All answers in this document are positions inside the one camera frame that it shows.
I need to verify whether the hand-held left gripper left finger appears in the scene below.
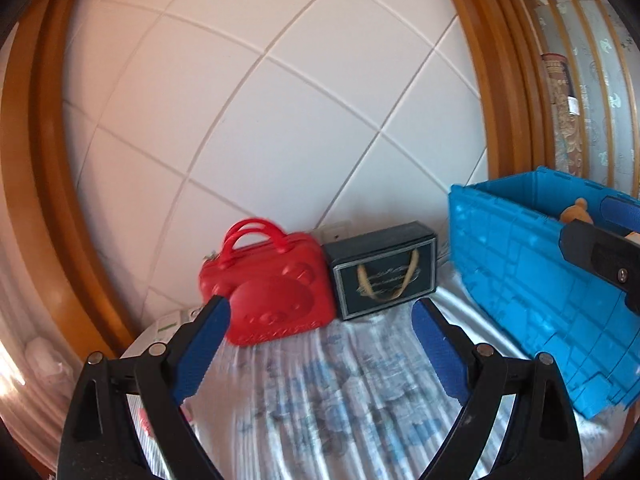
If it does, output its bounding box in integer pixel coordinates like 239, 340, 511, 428
57, 295, 232, 480

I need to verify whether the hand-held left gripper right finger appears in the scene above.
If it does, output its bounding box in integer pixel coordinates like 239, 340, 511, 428
411, 298, 585, 480

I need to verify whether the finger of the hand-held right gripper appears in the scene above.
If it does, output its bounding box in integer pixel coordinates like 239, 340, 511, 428
600, 199, 640, 235
560, 220, 640, 313

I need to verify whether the brown teddy bear plush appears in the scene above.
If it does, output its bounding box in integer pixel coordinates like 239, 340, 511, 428
559, 198, 597, 226

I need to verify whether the blue plastic crate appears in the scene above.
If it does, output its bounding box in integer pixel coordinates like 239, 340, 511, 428
447, 170, 640, 418

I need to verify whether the white green control unit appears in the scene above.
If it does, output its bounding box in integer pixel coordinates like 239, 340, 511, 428
131, 309, 205, 358

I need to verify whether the pink tissue pack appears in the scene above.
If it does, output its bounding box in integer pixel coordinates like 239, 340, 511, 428
139, 402, 195, 441

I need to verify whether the red bear-face carry case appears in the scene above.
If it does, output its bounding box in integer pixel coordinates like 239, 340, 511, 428
199, 218, 335, 347

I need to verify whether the wooden slatted patterned screen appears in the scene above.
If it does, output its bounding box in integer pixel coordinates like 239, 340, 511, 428
505, 0, 640, 196

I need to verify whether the rolled patterned scroll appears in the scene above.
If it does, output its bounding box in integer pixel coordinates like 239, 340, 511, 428
541, 52, 583, 171

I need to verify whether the clear plastic bag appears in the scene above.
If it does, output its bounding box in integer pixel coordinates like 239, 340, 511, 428
22, 337, 68, 378

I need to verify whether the white padded headboard panel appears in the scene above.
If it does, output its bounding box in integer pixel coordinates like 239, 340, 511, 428
62, 0, 491, 331

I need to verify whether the dark gift box gold handle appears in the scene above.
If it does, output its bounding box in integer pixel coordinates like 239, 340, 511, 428
320, 221, 438, 322

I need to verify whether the wooden headboard frame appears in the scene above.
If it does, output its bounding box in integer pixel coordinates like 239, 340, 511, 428
0, 0, 556, 361

